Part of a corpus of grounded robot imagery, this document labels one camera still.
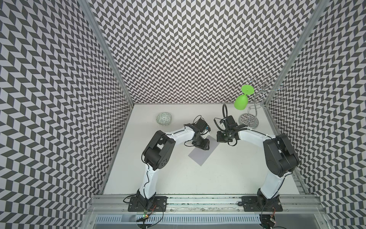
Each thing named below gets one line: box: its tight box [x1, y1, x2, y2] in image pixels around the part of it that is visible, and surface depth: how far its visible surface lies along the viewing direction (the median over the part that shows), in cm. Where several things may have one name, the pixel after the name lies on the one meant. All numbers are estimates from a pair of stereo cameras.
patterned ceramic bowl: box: [155, 111, 173, 126], surface depth 109 cm
